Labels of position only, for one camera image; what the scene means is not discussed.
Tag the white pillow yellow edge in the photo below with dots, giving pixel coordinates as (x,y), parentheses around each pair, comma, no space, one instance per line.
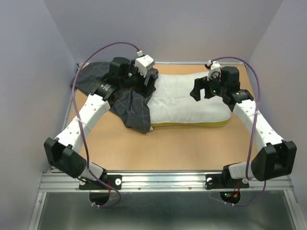
(172,105)

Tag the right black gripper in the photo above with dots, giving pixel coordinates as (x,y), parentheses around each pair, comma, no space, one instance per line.
(199,83)

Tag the metal front panel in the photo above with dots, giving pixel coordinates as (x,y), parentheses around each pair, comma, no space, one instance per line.
(167,211)

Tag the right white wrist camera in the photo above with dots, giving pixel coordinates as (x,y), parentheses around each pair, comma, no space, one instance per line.
(214,69)

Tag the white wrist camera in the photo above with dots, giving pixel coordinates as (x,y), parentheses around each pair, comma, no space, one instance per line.
(143,64)
(214,69)

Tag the dark grey checked pillowcase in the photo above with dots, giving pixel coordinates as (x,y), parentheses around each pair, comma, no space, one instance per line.
(132,108)

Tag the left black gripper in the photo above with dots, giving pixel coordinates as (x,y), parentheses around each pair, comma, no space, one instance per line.
(147,90)

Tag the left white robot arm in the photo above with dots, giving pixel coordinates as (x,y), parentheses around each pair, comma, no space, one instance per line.
(63,150)

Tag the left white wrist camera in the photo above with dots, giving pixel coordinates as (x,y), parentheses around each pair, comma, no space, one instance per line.
(143,64)

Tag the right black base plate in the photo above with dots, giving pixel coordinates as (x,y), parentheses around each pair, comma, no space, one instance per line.
(218,181)

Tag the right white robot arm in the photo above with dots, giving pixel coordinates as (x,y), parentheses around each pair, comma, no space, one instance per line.
(276,156)

